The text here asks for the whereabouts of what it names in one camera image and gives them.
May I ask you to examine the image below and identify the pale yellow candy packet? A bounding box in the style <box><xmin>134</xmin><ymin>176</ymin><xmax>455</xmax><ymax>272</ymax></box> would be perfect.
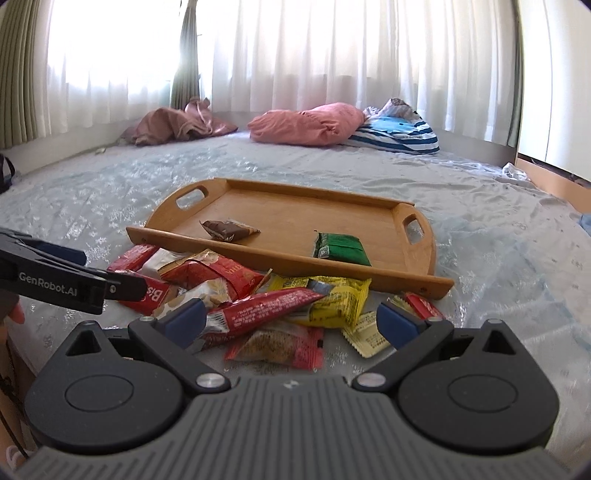
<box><xmin>341</xmin><ymin>297</ymin><xmax>419</xmax><ymax>359</ymax></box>

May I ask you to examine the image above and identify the red Biscoff biscuit packet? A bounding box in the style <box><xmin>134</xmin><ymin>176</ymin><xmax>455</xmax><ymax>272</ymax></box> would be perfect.
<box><xmin>118</xmin><ymin>271</ymin><xmax>179</xmax><ymax>316</ymax></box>

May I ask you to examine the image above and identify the long red snack stick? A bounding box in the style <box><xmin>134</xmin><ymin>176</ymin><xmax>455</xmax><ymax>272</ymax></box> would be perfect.
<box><xmin>187</xmin><ymin>287</ymin><xmax>325</xmax><ymax>352</ymax></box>

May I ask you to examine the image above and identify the white gold spotted snack bar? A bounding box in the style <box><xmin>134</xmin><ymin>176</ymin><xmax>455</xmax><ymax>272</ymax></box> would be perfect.
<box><xmin>152</xmin><ymin>278</ymin><xmax>232</xmax><ymax>319</ymax></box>

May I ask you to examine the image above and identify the yellow snack packet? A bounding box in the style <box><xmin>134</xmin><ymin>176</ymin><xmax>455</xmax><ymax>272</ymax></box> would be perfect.
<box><xmin>267</xmin><ymin>276</ymin><xmax>372</xmax><ymax>329</ymax></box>

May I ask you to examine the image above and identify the clear bag white candy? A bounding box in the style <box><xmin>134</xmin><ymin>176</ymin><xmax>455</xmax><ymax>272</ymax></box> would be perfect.
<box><xmin>138</xmin><ymin>248</ymin><xmax>188</xmax><ymax>279</ymax></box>

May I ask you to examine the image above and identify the red gold nut packet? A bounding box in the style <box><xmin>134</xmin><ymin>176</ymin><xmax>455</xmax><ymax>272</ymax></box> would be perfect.
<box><xmin>158</xmin><ymin>249</ymin><xmax>266</xmax><ymax>300</ymax></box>

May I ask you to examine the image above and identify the pink rice cracker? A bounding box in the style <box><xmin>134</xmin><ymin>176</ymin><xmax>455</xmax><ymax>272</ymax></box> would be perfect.
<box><xmin>224</xmin><ymin>320</ymin><xmax>324</xmax><ymax>371</ymax></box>

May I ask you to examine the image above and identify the green snack packet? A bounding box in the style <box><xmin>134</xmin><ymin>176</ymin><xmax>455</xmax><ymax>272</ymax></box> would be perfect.
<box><xmin>314</xmin><ymin>232</ymin><xmax>370</xmax><ymax>266</ymax></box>

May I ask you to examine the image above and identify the brown almond snack packet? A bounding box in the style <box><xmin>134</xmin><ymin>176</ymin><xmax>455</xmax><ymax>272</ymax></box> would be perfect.
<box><xmin>200</xmin><ymin>220</ymin><xmax>260</xmax><ymax>243</ymax></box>

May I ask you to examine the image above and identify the red rectangular snack bar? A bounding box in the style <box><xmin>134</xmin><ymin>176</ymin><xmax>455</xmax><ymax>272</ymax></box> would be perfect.
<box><xmin>107</xmin><ymin>244</ymin><xmax>159</xmax><ymax>272</ymax></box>

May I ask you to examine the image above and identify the person right hand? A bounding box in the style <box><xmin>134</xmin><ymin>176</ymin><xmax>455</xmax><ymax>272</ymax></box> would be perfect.
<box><xmin>0</xmin><ymin>289</ymin><xmax>25</xmax><ymax>324</ymax></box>

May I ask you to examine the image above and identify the wooden serving tray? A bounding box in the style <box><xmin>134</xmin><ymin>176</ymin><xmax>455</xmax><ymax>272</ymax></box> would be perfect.
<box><xmin>127</xmin><ymin>178</ymin><xmax>454</xmax><ymax>300</ymax></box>

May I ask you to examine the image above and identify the snowflake patterned bed sheet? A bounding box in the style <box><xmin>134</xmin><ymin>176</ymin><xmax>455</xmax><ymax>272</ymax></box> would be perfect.
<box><xmin>1</xmin><ymin>133</ymin><xmax>590</xmax><ymax>466</ymax></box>

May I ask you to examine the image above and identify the brown crumpled cloth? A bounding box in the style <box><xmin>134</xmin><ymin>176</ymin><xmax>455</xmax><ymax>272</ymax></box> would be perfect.
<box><xmin>121</xmin><ymin>97</ymin><xmax>238</xmax><ymax>146</ymax></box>

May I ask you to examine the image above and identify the crumpled clear plastic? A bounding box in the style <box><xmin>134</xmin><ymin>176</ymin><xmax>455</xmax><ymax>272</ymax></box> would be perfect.
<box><xmin>502</xmin><ymin>163</ymin><xmax>530</xmax><ymax>182</ymax></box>

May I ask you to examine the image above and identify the blue clothes pile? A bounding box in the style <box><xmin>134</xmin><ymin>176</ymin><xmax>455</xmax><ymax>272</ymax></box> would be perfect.
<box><xmin>579</xmin><ymin>214</ymin><xmax>591</xmax><ymax>236</ymax></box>

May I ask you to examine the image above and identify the blue striped pillow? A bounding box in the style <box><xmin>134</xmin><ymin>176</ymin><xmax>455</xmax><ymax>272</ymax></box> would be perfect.
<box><xmin>344</xmin><ymin>98</ymin><xmax>440</xmax><ymax>154</ymax></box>

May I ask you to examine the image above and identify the pink pillow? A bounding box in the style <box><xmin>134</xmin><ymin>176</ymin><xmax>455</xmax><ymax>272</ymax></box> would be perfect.
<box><xmin>247</xmin><ymin>102</ymin><xmax>366</xmax><ymax>147</ymax></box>

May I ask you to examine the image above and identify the green curtain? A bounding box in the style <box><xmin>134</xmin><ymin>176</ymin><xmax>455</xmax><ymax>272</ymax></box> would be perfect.
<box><xmin>170</xmin><ymin>0</ymin><xmax>199</xmax><ymax>110</ymax></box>

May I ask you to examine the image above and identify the white sheer curtain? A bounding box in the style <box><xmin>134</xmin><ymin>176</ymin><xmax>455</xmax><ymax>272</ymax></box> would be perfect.
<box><xmin>35</xmin><ymin>1</ymin><xmax>520</xmax><ymax>145</ymax></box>

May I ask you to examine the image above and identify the wooden bed frame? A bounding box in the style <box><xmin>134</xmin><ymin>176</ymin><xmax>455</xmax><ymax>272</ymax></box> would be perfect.
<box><xmin>515</xmin><ymin>157</ymin><xmax>591</xmax><ymax>214</ymax></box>

